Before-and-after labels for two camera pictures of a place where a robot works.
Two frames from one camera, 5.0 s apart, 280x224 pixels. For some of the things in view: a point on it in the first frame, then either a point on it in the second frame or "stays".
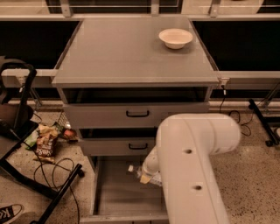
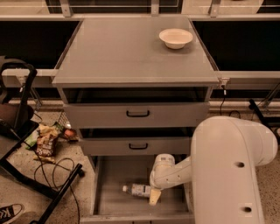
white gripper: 150,166 to 157,179
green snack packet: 31,140 stays
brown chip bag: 45,143 stays
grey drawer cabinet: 118,77 stays
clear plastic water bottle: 155,178 to 138,190
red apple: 69,132 stays
